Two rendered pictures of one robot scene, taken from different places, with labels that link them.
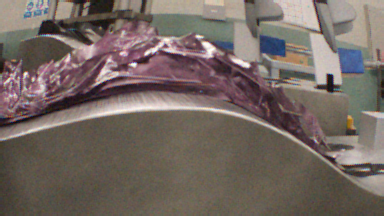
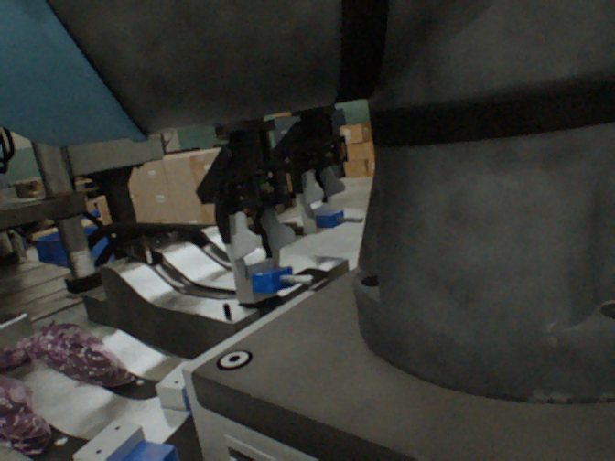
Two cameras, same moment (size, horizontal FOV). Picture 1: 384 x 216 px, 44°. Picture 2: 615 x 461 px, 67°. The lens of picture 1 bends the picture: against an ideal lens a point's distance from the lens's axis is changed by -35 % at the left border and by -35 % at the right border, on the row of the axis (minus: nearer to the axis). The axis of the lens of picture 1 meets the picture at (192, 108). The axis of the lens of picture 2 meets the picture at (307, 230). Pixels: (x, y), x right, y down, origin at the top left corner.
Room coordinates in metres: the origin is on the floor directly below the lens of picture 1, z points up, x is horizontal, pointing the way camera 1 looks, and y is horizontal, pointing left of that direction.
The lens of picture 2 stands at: (0.12, -0.56, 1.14)
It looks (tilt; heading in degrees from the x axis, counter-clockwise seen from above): 14 degrees down; 33
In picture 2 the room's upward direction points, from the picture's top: 10 degrees counter-clockwise
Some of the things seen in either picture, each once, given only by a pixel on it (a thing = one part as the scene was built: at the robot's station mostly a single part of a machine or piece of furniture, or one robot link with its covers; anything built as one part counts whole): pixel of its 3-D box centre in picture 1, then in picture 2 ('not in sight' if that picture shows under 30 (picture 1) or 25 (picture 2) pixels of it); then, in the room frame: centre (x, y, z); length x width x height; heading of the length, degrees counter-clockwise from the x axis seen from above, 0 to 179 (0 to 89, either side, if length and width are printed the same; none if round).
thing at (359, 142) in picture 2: not in sight; (369, 149); (6.99, 2.51, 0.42); 0.86 x 0.33 x 0.83; 85
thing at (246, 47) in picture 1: (279, 47); (334, 219); (0.90, -0.12, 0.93); 0.13 x 0.05 x 0.05; 80
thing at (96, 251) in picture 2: not in sight; (74, 244); (2.47, 3.52, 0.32); 0.60 x 0.41 x 0.22; 91
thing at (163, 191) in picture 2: not in sight; (180, 198); (3.60, 3.26, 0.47); 1.22 x 0.80 x 0.94; 89
